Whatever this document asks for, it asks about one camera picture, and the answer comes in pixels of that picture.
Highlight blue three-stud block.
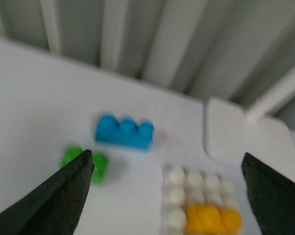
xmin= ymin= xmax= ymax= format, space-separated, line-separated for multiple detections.
xmin=94 ymin=113 xmax=155 ymax=151

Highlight green two-stud block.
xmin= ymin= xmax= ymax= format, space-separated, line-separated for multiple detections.
xmin=59 ymin=145 xmax=109 ymax=185

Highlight yellow two-stud block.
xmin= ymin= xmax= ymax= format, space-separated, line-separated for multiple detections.
xmin=184 ymin=204 xmax=243 ymax=235

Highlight white studded base plate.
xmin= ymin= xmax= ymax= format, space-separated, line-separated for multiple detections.
xmin=161 ymin=166 xmax=240 ymax=235

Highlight white desk lamp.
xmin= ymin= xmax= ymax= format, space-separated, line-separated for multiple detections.
xmin=206 ymin=67 xmax=295 ymax=177

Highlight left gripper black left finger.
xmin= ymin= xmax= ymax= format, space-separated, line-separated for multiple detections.
xmin=0 ymin=150 xmax=94 ymax=235

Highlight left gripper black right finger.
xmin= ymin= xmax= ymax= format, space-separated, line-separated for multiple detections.
xmin=241 ymin=153 xmax=295 ymax=235

